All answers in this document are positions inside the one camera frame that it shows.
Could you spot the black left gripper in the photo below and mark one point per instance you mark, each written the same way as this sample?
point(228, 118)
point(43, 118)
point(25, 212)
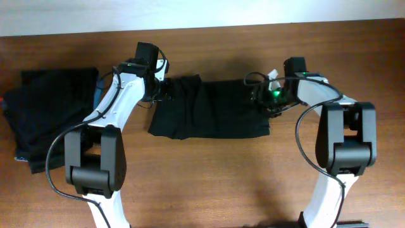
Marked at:
point(165, 87)

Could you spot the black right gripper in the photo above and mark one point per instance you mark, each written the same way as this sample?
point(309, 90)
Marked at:
point(261, 99)

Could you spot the black t-shirt with logo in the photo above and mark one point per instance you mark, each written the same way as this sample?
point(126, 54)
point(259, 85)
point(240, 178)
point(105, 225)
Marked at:
point(216, 109)

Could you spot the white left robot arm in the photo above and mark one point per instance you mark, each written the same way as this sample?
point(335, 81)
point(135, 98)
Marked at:
point(95, 162)

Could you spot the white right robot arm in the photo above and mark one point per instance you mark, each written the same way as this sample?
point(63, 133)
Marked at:
point(346, 141)

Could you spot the stack of folded dark clothes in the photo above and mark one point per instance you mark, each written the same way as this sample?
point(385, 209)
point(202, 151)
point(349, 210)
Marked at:
point(47, 103)

